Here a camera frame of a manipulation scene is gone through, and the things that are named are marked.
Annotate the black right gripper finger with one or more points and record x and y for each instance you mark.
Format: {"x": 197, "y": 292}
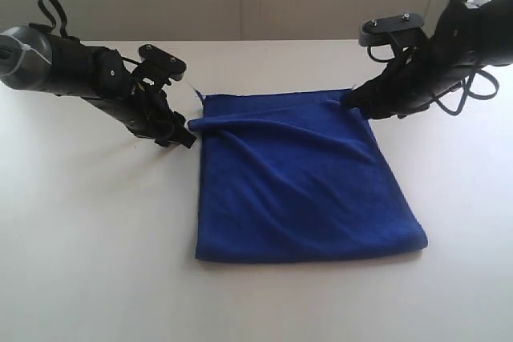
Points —
{"x": 375, "y": 112}
{"x": 356, "y": 97}

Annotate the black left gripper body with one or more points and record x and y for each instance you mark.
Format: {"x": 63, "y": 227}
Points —
{"x": 144, "y": 111}

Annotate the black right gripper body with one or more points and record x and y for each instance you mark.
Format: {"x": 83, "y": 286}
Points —
{"x": 421, "y": 76}

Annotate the blue towel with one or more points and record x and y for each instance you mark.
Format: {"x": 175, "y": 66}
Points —
{"x": 293, "y": 178}

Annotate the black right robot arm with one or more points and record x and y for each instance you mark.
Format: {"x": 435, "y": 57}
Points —
{"x": 487, "y": 30}

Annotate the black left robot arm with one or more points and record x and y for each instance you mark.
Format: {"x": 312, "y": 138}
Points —
{"x": 34, "y": 61}

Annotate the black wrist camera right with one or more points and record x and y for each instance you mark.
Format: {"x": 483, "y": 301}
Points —
{"x": 400, "y": 32}

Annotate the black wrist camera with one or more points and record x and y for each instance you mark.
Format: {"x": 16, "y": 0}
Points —
{"x": 158, "y": 67}
{"x": 400, "y": 32}

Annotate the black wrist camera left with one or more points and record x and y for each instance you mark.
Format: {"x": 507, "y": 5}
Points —
{"x": 158, "y": 67}

